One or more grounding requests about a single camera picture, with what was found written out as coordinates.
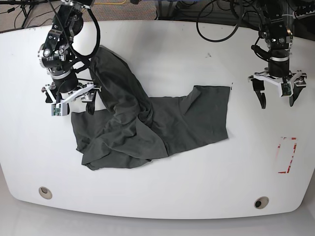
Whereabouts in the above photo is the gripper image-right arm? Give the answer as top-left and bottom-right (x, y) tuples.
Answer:
(248, 57), (307, 109)

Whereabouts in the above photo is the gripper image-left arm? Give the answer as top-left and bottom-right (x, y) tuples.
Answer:
(41, 70), (101, 115)

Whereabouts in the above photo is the dark grey T-shirt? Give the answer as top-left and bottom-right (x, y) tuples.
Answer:
(71, 46), (230, 171)

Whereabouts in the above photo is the red tape rectangle marking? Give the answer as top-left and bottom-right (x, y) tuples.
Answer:
(276, 137), (298, 174)

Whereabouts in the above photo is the white power strip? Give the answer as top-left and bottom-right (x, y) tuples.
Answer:
(293, 4), (315, 20)

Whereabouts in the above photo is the black tripod stand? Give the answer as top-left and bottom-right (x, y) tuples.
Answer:
(0, 0), (48, 31)

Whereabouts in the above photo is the wrist camera on image-right arm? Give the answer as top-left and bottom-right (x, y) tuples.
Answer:
(280, 82), (293, 97)

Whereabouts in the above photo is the wrist camera on image-left arm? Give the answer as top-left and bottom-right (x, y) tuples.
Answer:
(51, 100), (70, 117)

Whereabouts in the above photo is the left table cable grommet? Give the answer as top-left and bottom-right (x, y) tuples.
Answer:
(38, 187), (52, 200)

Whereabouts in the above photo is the table cable grommet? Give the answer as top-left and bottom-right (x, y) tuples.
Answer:
(254, 196), (269, 209)
(38, 187), (52, 200)

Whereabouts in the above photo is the yellow cable on floor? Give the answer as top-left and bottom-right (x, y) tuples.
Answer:
(94, 0), (127, 6)

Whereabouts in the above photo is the right table cable grommet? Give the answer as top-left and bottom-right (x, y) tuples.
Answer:
(254, 196), (269, 209)

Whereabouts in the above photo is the grey metal frame background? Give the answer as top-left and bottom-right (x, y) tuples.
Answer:
(155, 0), (179, 20)

